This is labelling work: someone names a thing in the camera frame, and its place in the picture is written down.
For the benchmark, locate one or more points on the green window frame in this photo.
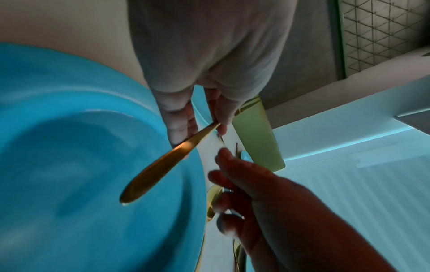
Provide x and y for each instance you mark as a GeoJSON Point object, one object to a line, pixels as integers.
{"type": "Point", "coordinates": [338, 39]}

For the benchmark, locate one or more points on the white ribbed board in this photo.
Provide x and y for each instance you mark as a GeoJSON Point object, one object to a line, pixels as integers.
{"type": "Point", "coordinates": [366, 212]}

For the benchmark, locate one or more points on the gold fork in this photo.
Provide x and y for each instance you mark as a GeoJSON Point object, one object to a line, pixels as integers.
{"type": "Point", "coordinates": [239, 255]}

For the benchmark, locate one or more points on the gold spoon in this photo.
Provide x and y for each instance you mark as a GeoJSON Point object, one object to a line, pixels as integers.
{"type": "Point", "coordinates": [212, 204]}

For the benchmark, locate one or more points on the person's left hand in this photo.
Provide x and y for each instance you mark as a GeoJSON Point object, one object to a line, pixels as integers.
{"type": "Point", "coordinates": [208, 45]}

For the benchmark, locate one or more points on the person's right hand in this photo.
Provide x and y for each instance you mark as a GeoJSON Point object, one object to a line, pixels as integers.
{"type": "Point", "coordinates": [295, 217]}

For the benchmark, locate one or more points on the blue plate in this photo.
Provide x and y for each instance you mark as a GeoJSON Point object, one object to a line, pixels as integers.
{"type": "Point", "coordinates": [84, 164]}

